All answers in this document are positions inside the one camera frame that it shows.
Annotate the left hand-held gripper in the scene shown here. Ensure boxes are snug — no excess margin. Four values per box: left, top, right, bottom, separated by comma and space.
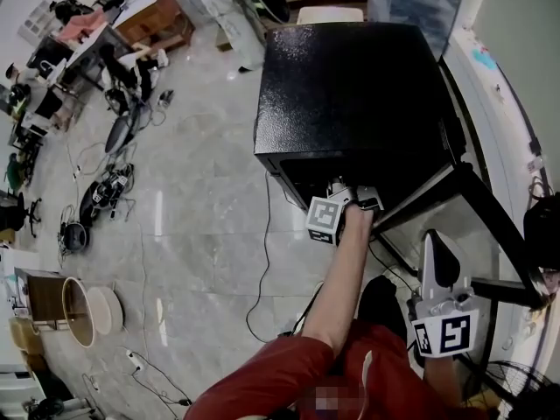
304, 176, 386, 247

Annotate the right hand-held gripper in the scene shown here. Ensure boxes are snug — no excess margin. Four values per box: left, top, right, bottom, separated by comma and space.
406, 228, 480, 360

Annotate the person's left forearm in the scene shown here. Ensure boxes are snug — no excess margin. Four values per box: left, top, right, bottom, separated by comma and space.
301, 203, 377, 358

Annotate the person's right forearm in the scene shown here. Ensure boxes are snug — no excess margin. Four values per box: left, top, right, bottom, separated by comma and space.
422, 352, 463, 406

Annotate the fridge glass door black frame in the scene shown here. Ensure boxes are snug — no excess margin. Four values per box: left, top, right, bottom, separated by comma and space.
369, 162, 550, 362

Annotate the black mini fridge cabinet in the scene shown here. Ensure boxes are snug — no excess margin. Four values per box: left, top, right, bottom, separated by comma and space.
253, 21, 467, 231

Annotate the person's black trouser leg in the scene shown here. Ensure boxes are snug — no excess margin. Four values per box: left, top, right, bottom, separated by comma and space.
358, 276, 408, 345

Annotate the black bag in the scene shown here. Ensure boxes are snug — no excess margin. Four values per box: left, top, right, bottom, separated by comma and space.
523, 192, 560, 270

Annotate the black floor fan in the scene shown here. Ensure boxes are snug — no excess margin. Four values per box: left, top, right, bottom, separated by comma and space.
463, 352, 557, 420

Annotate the person's red shirt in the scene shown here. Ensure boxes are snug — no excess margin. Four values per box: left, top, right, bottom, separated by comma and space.
183, 319, 500, 420

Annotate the cream plastic stool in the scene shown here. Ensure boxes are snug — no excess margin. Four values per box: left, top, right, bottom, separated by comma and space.
297, 5, 365, 25

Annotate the blue cloth scrap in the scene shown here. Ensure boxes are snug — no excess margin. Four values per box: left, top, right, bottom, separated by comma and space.
470, 44, 500, 72

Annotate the black oblong case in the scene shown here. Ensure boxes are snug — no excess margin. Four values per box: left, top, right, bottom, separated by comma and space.
78, 164, 135, 227

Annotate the white power strip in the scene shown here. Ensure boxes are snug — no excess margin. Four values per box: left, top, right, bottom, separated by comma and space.
125, 348, 145, 374

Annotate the black round device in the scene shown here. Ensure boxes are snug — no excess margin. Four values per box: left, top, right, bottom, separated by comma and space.
62, 221, 91, 252

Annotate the brown wooden desk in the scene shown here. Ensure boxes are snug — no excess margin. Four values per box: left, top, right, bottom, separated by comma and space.
112, 0, 196, 59

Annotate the white top metal table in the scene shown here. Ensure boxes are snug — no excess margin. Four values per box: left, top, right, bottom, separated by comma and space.
25, 22, 132, 100

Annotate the brown wooden cabinet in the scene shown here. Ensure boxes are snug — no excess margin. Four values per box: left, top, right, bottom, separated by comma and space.
15, 268, 67, 323

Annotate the pink cloth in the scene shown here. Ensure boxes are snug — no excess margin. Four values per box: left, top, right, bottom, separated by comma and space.
56, 9, 106, 43

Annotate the black office chair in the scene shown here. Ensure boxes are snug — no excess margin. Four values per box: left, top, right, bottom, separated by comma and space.
0, 190, 43, 239

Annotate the white shelf unit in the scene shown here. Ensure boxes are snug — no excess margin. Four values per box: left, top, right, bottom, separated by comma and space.
17, 0, 58, 39

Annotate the black power cable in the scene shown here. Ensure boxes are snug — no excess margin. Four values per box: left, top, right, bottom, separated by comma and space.
245, 171, 273, 344

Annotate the thin black cable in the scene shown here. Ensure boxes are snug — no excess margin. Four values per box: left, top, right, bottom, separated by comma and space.
130, 356, 193, 406

